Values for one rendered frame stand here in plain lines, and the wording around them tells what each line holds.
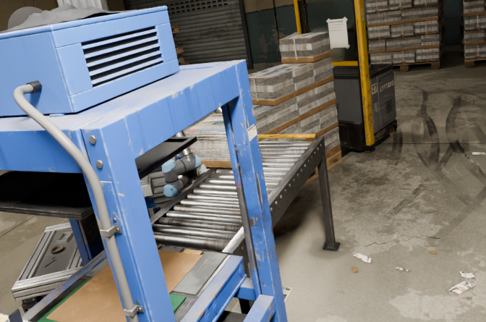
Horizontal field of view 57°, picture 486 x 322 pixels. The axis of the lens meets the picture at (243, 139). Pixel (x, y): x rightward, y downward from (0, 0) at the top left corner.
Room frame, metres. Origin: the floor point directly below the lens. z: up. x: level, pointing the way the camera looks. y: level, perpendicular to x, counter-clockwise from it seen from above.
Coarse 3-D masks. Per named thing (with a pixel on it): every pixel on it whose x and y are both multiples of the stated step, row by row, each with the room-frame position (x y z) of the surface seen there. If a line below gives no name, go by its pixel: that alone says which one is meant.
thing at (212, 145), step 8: (192, 128) 2.59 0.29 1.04; (200, 128) 2.56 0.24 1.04; (208, 128) 2.53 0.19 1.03; (216, 128) 2.51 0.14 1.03; (224, 128) 2.49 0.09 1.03; (192, 136) 2.53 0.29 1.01; (200, 136) 2.50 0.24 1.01; (208, 136) 2.47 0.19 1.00; (216, 136) 2.45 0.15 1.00; (224, 136) 2.42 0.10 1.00; (192, 144) 2.54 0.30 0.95; (200, 144) 2.52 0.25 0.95; (208, 144) 2.49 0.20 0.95; (216, 144) 2.46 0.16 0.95; (224, 144) 2.44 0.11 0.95; (192, 152) 2.55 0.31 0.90; (200, 152) 2.52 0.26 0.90; (208, 152) 2.49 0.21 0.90; (216, 152) 2.47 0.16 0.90; (224, 152) 2.44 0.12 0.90; (208, 160) 2.50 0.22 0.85; (216, 160) 2.47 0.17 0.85; (224, 160) 2.44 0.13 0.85
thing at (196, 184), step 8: (216, 168) 2.48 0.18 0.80; (208, 176) 2.38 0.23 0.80; (192, 184) 2.30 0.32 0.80; (184, 192) 2.20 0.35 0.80; (192, 192) 2.22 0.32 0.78; (176, 200) 2.12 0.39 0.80; (168, 208) 2.04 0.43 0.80; (152, 216) 1.98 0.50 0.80; (160, 216) 1.96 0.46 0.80; (152, 224) 1.90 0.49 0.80
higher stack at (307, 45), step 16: (288, 48) 4.19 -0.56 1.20; (304, 48) 4.06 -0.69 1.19; (320, 48) 4.08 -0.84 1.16; (320, 64) 4.06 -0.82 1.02; (320, 80) 4.05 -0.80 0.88; (320, 96) 4.03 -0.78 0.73; (320, 112) 4.01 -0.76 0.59; (336, 112) 4.17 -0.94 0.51; (320, 128) 4.00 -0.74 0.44; (336, 128) 4.15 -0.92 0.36; (336, 144) 4.14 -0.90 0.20; (336, 160) 4.12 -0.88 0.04
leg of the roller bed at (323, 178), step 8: (320, 168) 2.68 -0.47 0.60; (320, 176) 2.68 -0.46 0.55; (320, 184) 2.68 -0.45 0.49; (328, 184) 2.70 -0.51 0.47; (320, 192) 2.69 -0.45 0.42; (328, 192) 2.68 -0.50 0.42; (328, 200) 2.67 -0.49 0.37; (328, 208) 2.67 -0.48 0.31; (328, 216) 2.67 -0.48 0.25; (328, 224) 2.67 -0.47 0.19; (328, 232) 2.68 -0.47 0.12; (328, 240) 2.68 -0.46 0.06
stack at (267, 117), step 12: (300, 96) 3.83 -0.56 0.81; (312, 96) 3.95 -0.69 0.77; (264, 108) 3.59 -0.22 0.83; (276, 108) 3.60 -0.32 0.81; (288, 108) 3.71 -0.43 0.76; (300, 108) 3.81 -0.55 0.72; (312, 108) 3.93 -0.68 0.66; (264, 120) 3.50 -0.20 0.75; (276, 120) 3.58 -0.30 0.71; (288, 120) 3.68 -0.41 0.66; (312, 120) 3.92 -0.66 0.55; (264, 132) 3.48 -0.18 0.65; (276, 132) 3.61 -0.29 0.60; (288, 132) 3.66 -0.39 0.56; (300, 132) 3.77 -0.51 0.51; (312, 132) 3.89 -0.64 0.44
